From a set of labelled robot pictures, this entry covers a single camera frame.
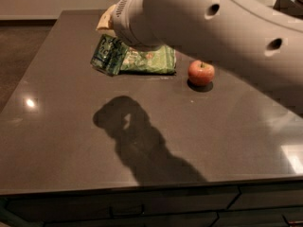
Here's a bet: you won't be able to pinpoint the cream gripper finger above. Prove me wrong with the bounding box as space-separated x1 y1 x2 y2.
96 4 116 34

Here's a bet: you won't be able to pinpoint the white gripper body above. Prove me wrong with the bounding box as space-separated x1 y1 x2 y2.
112 0 158 48

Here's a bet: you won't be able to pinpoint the green soda can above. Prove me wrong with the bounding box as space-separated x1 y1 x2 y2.
91 34 128 76

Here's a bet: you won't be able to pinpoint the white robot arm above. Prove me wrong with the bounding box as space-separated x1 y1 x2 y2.
98 0 303 115

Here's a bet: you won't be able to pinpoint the green chip bag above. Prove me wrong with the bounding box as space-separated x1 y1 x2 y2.
120 45 176 75

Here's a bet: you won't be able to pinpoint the red apple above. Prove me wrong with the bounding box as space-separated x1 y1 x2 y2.
187 61 215 86

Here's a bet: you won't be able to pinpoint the dark box in corner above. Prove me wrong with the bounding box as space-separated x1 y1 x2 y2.
274 0 303 19

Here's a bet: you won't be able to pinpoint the dark cabinet drawers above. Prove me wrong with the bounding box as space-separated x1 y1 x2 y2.
1 182 303 227

